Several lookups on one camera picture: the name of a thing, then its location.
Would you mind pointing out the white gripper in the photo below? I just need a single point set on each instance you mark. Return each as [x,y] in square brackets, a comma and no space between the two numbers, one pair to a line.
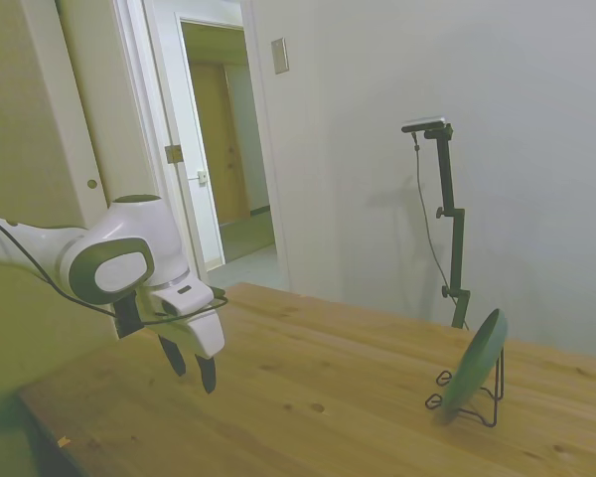
[203,333]

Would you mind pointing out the green round plate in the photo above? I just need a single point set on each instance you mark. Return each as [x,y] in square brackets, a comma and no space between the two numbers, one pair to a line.
[477,358]

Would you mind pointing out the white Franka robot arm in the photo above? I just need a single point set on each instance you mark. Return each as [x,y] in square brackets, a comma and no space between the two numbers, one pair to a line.
[129,223]

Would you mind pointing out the door strike plate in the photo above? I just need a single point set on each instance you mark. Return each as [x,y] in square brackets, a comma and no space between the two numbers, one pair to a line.
[203,177]

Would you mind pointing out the round door stopper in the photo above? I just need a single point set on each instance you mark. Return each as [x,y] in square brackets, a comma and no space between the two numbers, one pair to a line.
[93,184]

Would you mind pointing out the brass door hinge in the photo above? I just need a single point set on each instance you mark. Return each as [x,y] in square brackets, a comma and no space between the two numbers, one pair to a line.
[173,154]

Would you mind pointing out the brown wooden door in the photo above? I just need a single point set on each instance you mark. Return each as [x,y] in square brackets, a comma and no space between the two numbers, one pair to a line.
[218,149]

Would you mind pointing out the white open door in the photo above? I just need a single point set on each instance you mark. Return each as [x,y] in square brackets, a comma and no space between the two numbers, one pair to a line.
[119,99]

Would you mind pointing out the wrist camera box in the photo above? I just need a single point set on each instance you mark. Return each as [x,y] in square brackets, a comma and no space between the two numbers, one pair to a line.
[127,318]

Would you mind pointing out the white door frame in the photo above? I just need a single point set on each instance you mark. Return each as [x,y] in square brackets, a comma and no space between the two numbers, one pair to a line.
[265,149]

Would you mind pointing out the black camera stand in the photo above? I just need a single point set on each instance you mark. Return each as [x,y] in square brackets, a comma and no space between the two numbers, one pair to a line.
[457,238]

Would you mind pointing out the beige wall switch plate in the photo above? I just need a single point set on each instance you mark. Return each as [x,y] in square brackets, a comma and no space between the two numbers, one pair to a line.
[279,55]

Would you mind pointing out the exterior camera on stand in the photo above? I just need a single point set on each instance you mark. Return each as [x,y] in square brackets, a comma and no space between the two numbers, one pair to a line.
[424,124]

